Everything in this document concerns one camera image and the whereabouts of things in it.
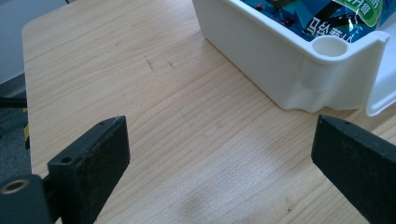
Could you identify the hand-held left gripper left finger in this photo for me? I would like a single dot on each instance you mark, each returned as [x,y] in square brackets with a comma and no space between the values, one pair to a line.
[90,168]

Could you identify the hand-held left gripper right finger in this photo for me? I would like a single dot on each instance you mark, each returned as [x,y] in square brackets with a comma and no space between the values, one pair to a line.
[361,161]

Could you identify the white plastic bin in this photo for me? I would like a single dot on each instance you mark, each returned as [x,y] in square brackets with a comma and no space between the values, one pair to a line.
[264,62]

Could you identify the blue snack packet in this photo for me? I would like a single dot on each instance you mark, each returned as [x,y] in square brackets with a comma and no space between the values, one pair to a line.
[311,18]

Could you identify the black frame stand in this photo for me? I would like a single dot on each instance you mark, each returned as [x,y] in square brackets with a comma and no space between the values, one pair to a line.
[12,102]

